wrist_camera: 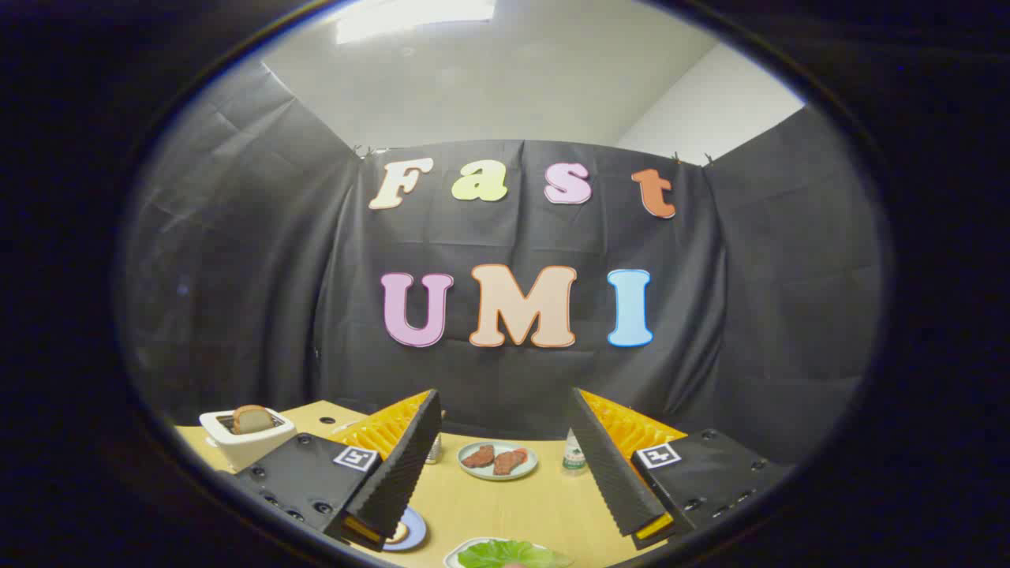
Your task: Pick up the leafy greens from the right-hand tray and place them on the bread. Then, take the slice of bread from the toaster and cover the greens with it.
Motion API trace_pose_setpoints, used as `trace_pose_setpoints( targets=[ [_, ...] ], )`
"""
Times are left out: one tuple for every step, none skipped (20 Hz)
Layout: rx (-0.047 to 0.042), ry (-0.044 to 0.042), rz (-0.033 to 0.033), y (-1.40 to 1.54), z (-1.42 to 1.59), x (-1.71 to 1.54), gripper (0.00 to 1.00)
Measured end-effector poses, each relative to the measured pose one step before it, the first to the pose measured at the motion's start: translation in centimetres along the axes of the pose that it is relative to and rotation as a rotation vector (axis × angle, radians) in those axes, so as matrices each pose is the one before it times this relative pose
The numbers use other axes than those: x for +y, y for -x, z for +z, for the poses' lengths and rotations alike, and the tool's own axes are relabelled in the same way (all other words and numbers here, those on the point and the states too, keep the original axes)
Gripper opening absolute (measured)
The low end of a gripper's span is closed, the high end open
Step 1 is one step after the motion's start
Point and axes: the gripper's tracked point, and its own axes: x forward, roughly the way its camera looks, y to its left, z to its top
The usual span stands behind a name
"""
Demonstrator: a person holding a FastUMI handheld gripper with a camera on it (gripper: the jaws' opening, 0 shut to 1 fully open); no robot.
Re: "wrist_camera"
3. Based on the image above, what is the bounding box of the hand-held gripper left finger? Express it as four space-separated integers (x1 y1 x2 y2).
235 388 443 551

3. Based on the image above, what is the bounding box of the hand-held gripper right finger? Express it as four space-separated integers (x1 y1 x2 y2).
568 387 794 551

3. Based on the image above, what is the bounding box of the green lettuce leaf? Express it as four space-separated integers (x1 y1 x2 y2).
458 540 573 568

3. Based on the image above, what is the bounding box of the toasted bread slice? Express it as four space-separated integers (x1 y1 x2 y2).
232 405 276 435

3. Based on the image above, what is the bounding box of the clear plastic water bottle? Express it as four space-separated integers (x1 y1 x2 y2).
562 428 589 476

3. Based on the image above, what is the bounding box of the blue round plate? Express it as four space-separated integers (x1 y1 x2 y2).
381 505 428 552

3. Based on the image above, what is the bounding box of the pale green plate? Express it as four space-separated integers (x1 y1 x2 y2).
458 440 539 481

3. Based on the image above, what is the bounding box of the white square plate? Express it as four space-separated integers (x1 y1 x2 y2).
443 536 577 568

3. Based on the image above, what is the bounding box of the white toaster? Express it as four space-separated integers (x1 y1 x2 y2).
199 407 297 473

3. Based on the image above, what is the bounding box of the black backdrop cloth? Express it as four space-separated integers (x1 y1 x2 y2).
118 59 885 466

